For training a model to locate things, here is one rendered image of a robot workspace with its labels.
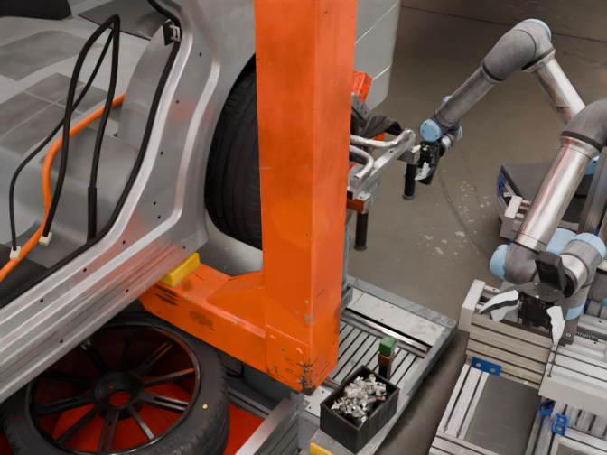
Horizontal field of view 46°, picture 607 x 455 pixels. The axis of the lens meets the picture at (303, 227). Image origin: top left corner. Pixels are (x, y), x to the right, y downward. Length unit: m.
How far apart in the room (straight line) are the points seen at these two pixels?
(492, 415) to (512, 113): 2.66
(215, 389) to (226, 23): 1.07
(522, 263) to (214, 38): 1.03
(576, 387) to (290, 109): 1.05
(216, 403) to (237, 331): 0.22
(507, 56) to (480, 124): 2.34
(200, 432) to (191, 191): 0.70
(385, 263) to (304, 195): 1.78
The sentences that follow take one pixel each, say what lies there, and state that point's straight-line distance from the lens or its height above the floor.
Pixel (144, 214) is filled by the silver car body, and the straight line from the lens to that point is 2.08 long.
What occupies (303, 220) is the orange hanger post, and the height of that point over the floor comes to 1.16.
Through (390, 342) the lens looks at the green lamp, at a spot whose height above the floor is 0.66.
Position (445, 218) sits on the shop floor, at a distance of 3.76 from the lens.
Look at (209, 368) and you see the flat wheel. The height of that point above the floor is 0.50.
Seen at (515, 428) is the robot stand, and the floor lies 0.21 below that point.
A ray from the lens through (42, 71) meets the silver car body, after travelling 2.85.
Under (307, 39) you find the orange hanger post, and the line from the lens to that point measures 1.50.
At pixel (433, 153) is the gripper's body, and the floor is 0.90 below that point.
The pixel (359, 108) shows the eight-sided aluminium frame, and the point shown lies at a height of 1.04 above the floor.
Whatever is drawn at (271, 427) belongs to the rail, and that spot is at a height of 0.39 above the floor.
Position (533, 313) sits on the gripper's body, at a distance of 1.50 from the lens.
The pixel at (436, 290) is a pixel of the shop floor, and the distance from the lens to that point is 3.32.
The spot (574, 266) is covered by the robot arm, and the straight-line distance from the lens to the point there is 1.56.
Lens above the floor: 2.19
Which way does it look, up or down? 37 degrees down
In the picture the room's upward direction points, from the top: 1 degrees clockwise
